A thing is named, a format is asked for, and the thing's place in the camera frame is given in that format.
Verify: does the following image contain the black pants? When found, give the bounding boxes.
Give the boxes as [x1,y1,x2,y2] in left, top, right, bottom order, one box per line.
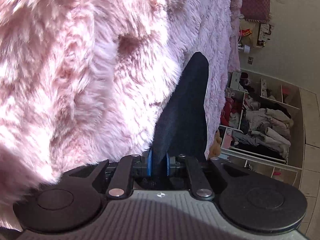
[146,52,209,190]

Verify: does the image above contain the pile of clothes in wardrobe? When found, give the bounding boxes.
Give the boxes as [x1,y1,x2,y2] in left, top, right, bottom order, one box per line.
[220,71,298,164]

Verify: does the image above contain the pink fluffy blanket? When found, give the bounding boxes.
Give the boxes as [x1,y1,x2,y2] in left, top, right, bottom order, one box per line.
[1,0,242,230]

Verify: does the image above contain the cluttered nightstand items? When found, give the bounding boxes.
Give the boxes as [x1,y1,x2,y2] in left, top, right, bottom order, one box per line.
[238,20,274,64]

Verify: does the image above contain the maroon quilted headboard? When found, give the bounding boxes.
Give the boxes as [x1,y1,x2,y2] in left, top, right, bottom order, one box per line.
[241,0,270,23]

